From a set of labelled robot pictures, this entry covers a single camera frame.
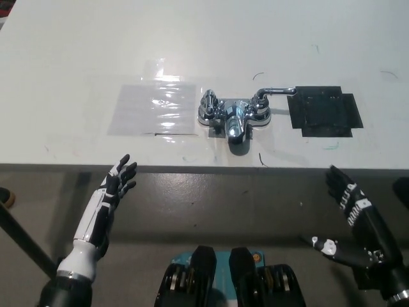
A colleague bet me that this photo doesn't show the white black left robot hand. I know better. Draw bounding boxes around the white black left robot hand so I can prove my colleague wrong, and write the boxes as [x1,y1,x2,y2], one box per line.
[56,153,139,283]

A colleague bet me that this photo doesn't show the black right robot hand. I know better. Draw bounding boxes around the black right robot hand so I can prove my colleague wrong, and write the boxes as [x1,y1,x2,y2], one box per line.
[299,164,405,302]

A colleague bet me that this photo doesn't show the chrome two-handle faucet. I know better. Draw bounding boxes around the chrome two-handle faucet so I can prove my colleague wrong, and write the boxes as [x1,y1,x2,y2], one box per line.
[197,86,297,145]

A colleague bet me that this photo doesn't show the grey faucet mounting plate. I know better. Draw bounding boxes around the grey faucet mounting plate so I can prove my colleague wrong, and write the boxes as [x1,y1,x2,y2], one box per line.
[207,124,253,139]

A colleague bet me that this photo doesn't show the black diagonal table brace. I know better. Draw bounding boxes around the black diagonal table brace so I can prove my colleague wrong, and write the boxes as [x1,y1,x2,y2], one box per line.
[0,201,59,279]

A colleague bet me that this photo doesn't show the black shoe tan sole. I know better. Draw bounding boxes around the black shoe tan sole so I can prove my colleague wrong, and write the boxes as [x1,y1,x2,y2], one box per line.
[0,187,16,209]

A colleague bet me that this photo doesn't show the clear laminated paper sheet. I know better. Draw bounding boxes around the clear laminated paper sheet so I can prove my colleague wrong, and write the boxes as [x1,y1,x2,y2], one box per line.
[107,83,197,137]

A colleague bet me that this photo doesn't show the black tape patch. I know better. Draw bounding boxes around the black tape patch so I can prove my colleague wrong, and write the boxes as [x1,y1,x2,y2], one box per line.
[286,85,364,138]

